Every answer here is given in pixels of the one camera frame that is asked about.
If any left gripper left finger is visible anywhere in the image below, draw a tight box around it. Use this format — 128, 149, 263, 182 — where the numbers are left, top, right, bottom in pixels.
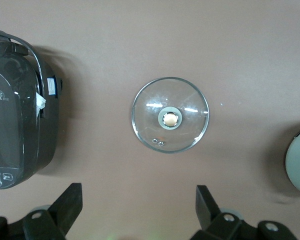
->
0, 182, 84, 240

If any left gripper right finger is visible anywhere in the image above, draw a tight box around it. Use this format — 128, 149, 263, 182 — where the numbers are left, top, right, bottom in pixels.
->
189, 184, 300, 240

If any glass lid with copper knob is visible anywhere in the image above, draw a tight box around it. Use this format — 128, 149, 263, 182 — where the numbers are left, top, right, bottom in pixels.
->
131, 76, 210, 154

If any black rice cooker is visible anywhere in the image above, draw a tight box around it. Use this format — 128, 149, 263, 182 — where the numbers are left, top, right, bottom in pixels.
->
0, 28, 65, 191

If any brown table cloth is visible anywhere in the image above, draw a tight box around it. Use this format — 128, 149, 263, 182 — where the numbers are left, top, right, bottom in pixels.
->
0, 0, 300, 240

